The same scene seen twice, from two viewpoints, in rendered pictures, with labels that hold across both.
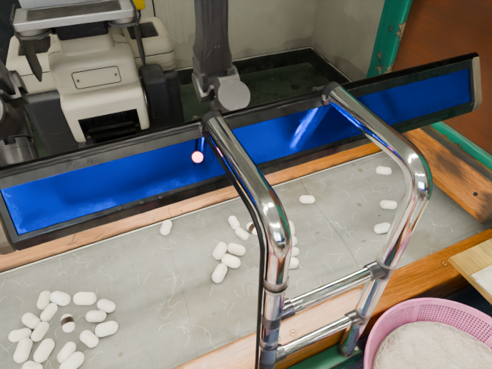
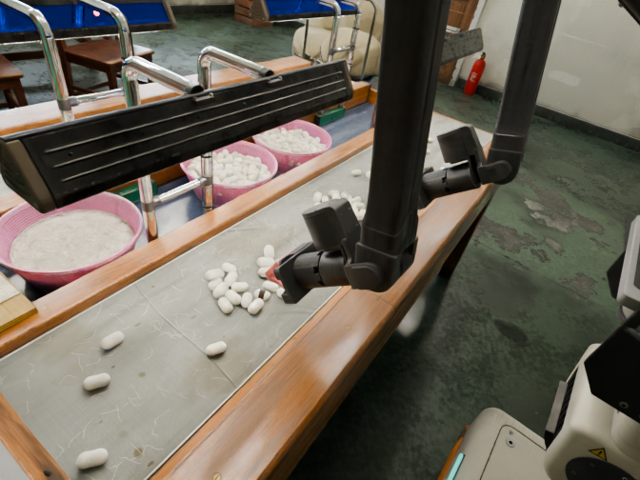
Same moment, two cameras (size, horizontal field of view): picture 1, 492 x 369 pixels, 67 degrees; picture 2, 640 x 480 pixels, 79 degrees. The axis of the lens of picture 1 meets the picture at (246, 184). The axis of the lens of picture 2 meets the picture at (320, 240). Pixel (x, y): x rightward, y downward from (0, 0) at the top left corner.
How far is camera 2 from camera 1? 0.96 m
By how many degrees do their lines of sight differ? 90
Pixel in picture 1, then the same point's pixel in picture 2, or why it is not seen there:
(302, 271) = (201, 277)
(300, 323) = (192, 232)
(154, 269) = not seen: hidden behind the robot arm
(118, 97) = (582, 395)
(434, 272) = (61, 295)
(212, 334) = (251, 227)
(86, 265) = not seen: hidden behind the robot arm
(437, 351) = (77, 256)
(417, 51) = not seen: outside the picture
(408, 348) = (103, 254)
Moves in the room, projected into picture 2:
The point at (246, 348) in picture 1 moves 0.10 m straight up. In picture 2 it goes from (225, 214) to (225, 177)
